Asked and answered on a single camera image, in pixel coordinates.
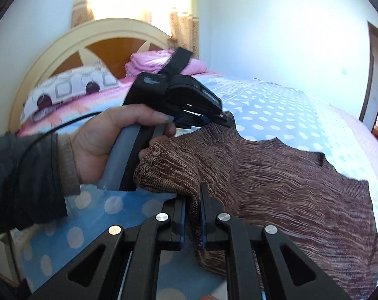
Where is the pink folded blanket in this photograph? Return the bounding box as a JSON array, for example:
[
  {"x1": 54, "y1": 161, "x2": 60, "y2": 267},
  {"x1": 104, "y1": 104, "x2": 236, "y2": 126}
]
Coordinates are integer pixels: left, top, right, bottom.
[{"x1": 125, "y1": 49, "x2": 208, "y2": 78}]

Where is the beige patterned curtain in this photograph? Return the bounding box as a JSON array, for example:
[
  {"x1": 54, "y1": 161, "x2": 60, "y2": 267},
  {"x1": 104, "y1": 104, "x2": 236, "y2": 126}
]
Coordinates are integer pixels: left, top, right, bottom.
[{"x1": 72, "y1": 0, "x2": 200, "y2": 60}]

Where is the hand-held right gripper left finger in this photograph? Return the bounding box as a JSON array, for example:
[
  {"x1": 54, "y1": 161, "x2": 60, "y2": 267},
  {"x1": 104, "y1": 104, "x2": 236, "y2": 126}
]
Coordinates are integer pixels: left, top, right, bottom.
[{"x1": 29, "y1": 194, "x2": 188, "y2": 300}]

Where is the white grey patterned pillow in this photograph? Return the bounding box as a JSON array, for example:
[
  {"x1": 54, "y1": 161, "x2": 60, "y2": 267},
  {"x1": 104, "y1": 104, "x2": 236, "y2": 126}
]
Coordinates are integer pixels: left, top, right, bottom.
[{"x1": 20, "y1": 61, "x2": 124, "y2": 126}]

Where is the person's left hand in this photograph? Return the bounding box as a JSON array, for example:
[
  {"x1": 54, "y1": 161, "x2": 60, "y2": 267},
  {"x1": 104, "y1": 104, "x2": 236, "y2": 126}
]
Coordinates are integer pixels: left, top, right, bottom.
[{"x1": 70, "y1": 104, "x2": 177, "y2": 186}]

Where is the brown wooden door frame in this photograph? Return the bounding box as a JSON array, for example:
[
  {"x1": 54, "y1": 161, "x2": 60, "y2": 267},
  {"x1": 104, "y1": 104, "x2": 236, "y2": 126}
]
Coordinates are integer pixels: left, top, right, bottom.
[{"x1": 359, "y1": 21, "x2": 378, "y2": 122}]

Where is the cream wooden headboard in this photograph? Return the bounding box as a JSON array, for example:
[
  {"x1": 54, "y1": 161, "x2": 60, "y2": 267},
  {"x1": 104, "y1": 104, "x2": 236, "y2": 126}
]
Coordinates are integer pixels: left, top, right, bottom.
[{"x1": 8, "y1": 18, "x2": 174, "y2": 132}]

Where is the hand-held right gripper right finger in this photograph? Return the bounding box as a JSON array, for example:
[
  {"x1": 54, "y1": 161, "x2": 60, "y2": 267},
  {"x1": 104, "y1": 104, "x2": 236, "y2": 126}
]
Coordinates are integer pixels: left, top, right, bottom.
[{"x1": 200, "y1": 181, "x2": 352, "y2": 300}]

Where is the blue dotted bedsheet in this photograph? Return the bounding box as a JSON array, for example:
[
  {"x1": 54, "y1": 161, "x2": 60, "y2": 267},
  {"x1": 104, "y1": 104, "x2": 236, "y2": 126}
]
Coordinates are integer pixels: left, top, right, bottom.
[{"x1": 14, "y1": 72, "x2": 378, "y2": 300}]

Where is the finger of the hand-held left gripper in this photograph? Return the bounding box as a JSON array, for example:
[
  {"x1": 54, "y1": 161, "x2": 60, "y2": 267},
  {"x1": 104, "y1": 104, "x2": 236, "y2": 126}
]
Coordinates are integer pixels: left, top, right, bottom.
[{"x1": 173, "y1": 109, "x2": 235, "y2": 129}]

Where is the brown knitted sweater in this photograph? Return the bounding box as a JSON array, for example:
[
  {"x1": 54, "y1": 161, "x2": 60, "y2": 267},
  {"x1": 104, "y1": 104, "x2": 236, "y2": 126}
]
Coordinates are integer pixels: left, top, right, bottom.
[{"x1": 133, "y1": 111, "x2": 378, "y2": 299}]

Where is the black cable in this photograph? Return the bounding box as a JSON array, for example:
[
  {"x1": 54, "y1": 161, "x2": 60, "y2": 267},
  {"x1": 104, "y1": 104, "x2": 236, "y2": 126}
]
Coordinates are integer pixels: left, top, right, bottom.
[{"x1": 15, "y1": 111, "x2": 103, "y2": 138}]

